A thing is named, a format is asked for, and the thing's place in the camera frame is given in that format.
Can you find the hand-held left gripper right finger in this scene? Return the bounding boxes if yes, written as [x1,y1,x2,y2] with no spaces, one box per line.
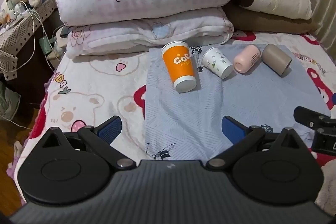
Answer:
[206,115,307,171]

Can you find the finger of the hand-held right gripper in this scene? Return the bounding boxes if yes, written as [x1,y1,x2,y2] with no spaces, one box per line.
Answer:
[293,106,336,131]

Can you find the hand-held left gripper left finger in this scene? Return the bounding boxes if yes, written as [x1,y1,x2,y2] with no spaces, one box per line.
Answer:
[41,115,137,171]

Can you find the taupe cup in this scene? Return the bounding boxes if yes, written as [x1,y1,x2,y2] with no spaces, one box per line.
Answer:
[261,43,293,76]

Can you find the white patterned paper cup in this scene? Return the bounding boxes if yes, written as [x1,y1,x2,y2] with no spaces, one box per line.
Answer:
[202,47,234,79]

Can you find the pink cup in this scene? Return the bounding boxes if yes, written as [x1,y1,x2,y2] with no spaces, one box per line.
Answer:
[233,44,261,73]

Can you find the orange paper cup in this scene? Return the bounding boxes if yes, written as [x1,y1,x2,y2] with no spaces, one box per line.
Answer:
[161,41,197,93]

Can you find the beige fluffy cloth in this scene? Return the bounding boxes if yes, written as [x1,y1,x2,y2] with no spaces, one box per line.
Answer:
[314,158,336,215]

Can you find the grey-blue printed cloth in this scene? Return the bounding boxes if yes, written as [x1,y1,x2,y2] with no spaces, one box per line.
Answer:
[144,43,332,161]

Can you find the pink heart print pillow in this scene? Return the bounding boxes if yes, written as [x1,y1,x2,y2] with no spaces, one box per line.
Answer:
[66,7,234,59]

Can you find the brown folded blanket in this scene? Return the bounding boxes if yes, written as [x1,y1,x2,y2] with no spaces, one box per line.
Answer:
[226,1,320,34]

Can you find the green cloth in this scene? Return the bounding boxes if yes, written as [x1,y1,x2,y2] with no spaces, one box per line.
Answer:
[0,81,21,121]

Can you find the side table with patterned cover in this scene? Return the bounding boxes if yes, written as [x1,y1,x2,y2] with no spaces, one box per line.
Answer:
[0,0,58,81]

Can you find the white charger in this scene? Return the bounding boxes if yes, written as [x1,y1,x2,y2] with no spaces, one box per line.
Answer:
[15,3,27,17]

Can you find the white cable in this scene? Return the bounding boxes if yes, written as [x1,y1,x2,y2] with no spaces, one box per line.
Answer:
[16,1,57,73]

